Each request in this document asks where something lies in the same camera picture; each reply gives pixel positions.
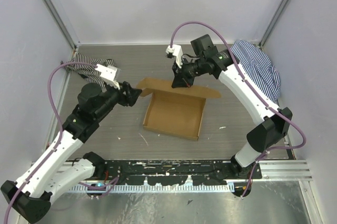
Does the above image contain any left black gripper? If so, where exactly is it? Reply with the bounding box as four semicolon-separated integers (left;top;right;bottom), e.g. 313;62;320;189
95;80;143;120

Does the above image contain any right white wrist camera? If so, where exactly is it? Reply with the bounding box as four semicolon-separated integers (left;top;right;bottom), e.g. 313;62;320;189
165;44;183;68

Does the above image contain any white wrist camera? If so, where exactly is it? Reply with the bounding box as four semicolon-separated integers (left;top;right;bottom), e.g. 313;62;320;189
95;64;121;90
165;44;183;68

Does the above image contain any brown cardboard box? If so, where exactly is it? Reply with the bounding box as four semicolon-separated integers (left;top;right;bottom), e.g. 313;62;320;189
137;78;221;141

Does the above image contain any right aluminium frame post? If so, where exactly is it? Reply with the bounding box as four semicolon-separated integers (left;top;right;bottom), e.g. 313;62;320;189
259;0;291;48

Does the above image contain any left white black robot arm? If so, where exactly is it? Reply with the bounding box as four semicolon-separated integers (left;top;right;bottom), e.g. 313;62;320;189
1;82;142;223

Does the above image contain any left aluminium frame post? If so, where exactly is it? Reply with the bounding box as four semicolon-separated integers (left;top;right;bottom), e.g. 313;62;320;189
42;0;78;50

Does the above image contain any slotted grey cable duct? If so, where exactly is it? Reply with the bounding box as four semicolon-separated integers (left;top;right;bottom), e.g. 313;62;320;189
71;183;235;194

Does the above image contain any aluminium frame post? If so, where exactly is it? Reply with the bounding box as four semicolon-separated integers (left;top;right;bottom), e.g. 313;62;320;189
42;0;78;50
259;0;291;48

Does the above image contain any black white striped cloth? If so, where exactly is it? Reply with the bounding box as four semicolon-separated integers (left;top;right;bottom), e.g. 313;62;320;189
63;53;116;89

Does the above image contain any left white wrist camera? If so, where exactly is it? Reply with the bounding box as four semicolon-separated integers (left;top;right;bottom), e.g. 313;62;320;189
95;64;121;90

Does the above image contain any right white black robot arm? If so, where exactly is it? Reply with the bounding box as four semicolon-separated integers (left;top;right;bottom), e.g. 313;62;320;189
166;35;292;179

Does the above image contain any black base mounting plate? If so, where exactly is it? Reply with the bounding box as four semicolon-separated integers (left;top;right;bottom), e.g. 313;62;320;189
89;159;252;186

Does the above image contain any blue white striped cloth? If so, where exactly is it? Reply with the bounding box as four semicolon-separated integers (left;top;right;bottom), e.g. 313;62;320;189
231;40;281;103

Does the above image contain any aluminium front rail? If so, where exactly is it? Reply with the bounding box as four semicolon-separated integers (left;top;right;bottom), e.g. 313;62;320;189
31;159;313;182

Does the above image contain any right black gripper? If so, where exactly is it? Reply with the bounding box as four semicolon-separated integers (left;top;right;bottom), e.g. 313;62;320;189
172;56;205;88

